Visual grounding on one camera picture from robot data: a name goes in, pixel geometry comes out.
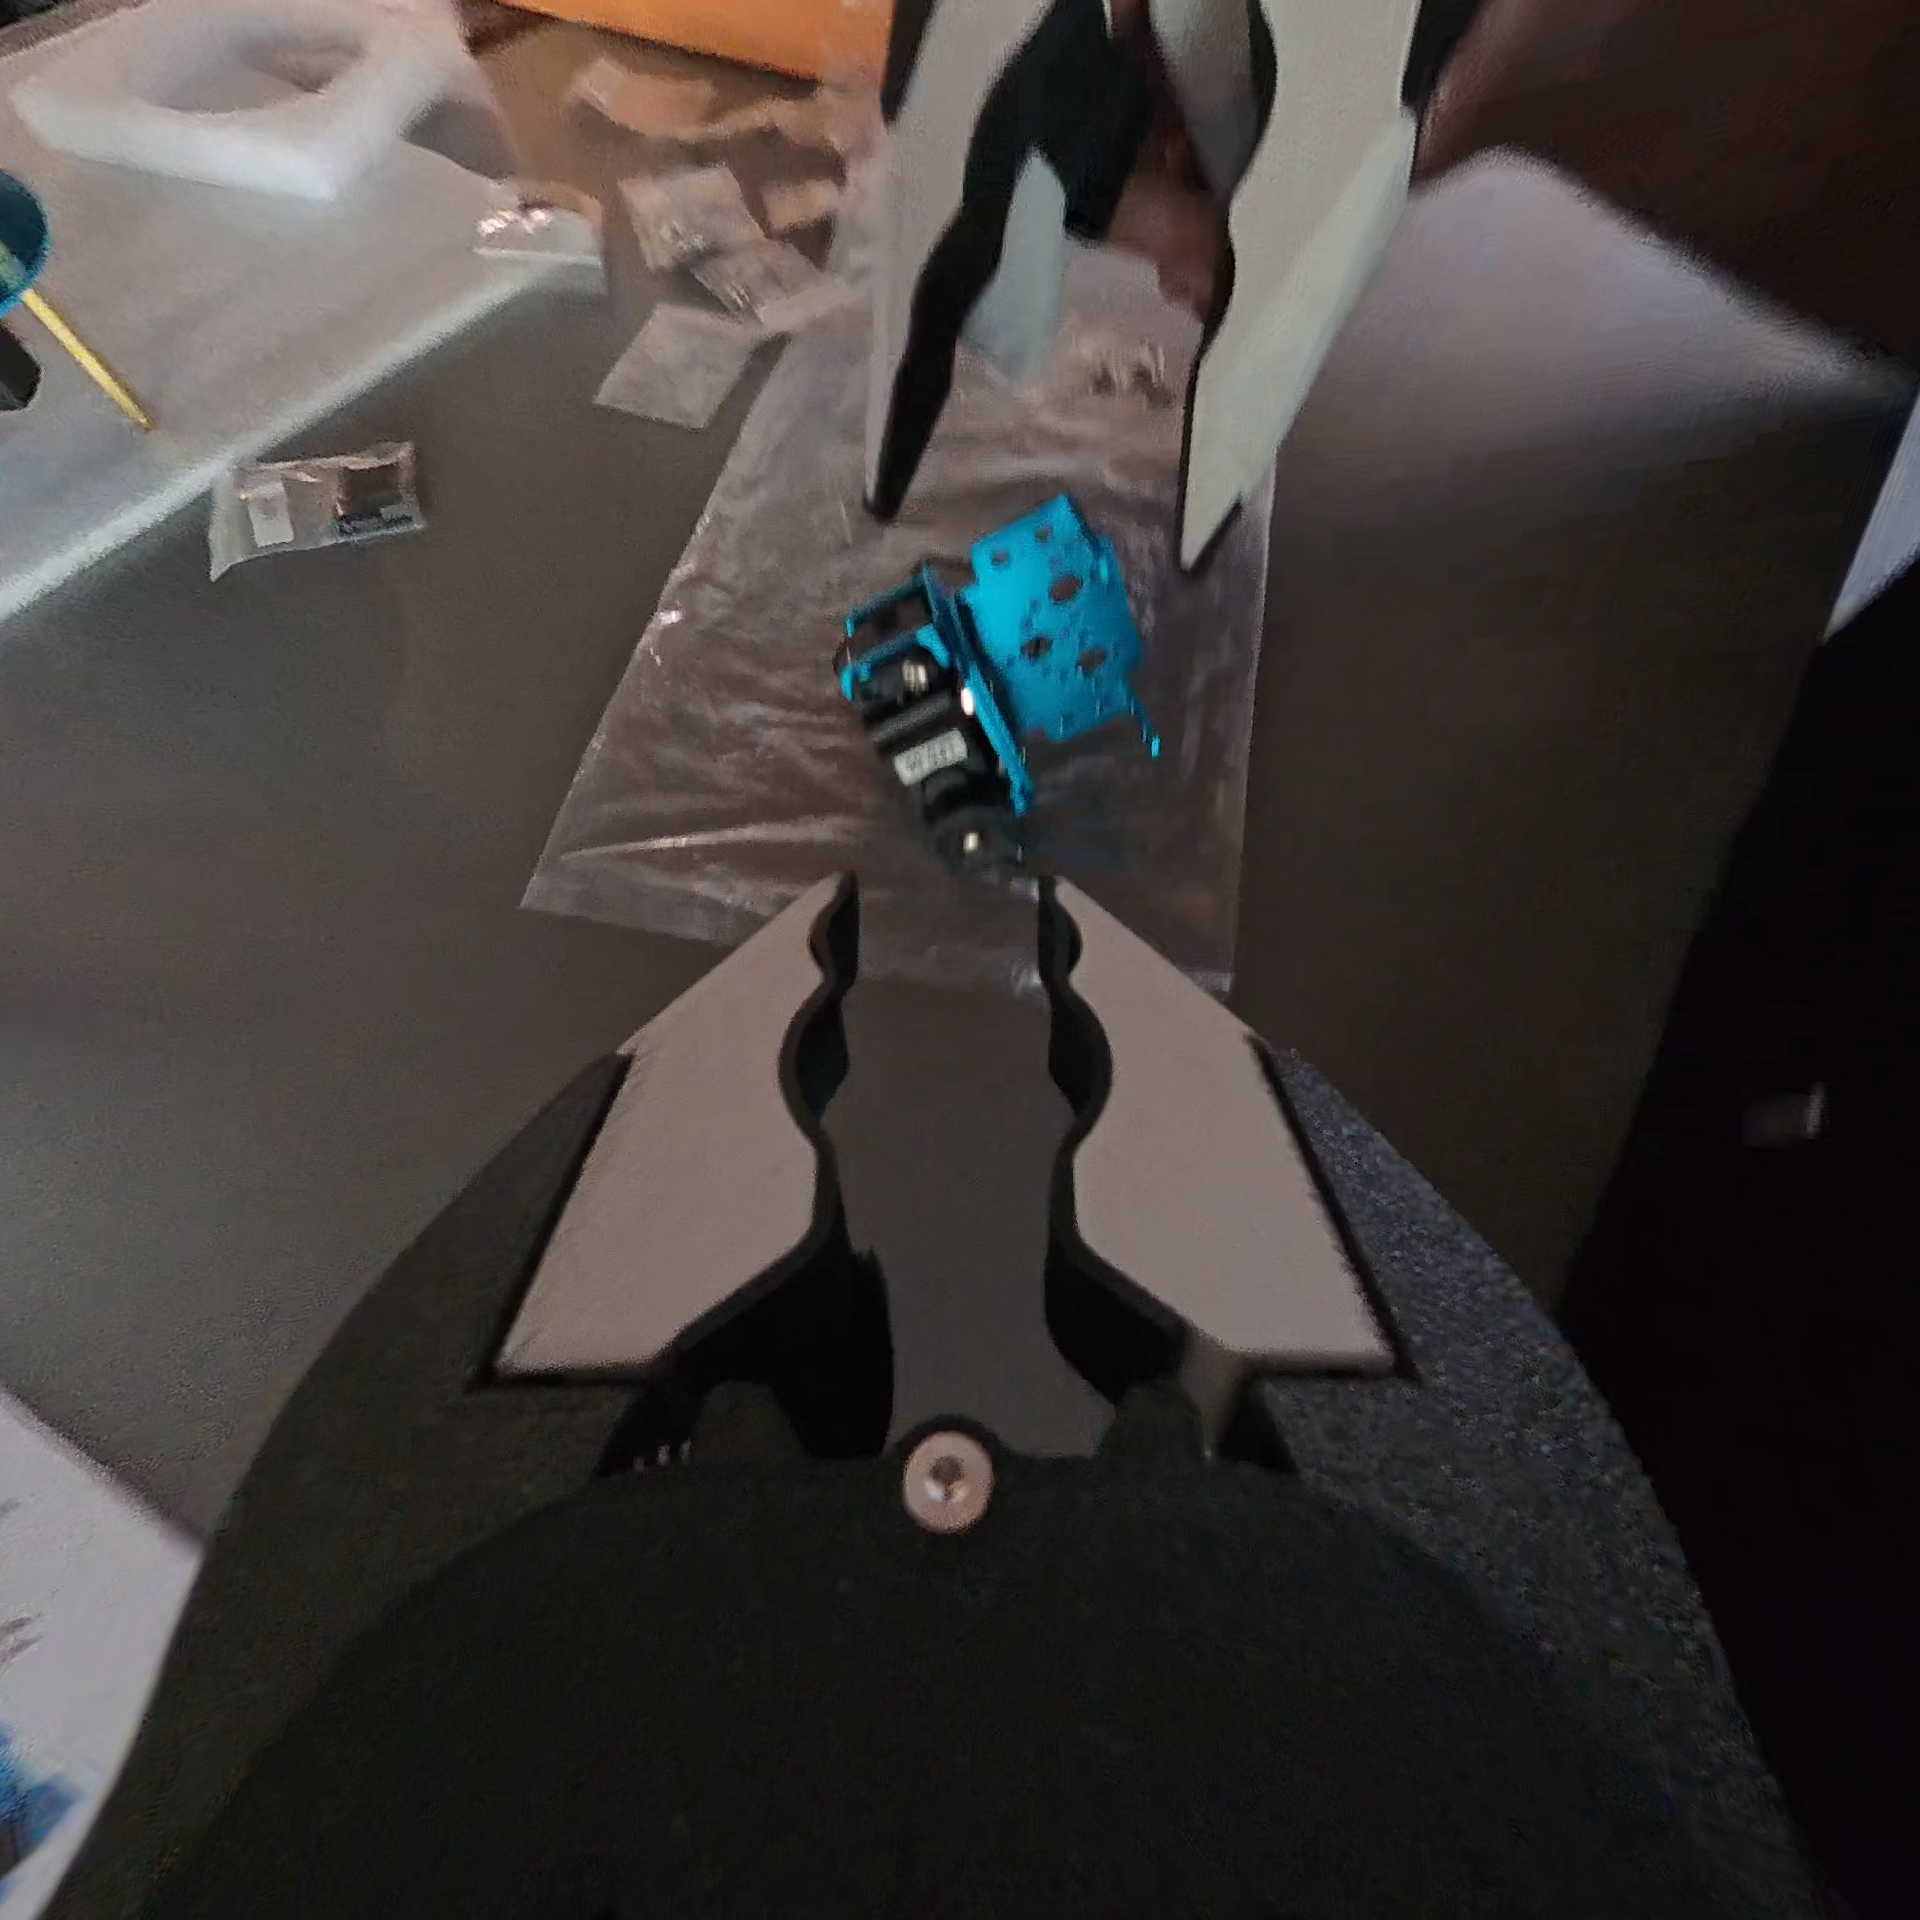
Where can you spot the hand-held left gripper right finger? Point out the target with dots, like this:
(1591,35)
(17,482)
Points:
(1215,1185)

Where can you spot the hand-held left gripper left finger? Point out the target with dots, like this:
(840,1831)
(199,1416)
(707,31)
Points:
(675,1185)

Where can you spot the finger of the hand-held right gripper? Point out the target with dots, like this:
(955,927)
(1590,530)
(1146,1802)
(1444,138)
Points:
(938,150)
(1320,225)

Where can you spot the blue perforated metal bracket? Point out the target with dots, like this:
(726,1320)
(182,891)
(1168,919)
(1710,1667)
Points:
(1066,615)

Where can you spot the black servo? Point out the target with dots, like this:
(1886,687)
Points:
(931,734)

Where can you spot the person's right hand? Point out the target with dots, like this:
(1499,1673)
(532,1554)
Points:
(1184,225)

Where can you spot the pile of clear screw bags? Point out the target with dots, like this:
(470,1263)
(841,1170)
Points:
(720,240)

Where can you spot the orange cardboard box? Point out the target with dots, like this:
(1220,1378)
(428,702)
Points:
(720,31)

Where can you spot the large clear plastic bag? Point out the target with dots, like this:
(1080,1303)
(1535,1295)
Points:
(720,750)

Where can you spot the person's black clothing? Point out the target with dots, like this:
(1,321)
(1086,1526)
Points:
(1769,1200)

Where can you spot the white foam block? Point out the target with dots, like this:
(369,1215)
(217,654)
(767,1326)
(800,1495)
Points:
(330,129)

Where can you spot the zip bag with black parts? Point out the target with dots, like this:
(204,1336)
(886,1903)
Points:
(316,503)

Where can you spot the white foam sheet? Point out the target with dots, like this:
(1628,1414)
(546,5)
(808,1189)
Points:
(225,346)

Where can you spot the white instruction manual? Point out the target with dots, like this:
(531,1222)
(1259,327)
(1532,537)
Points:
(76,1650)

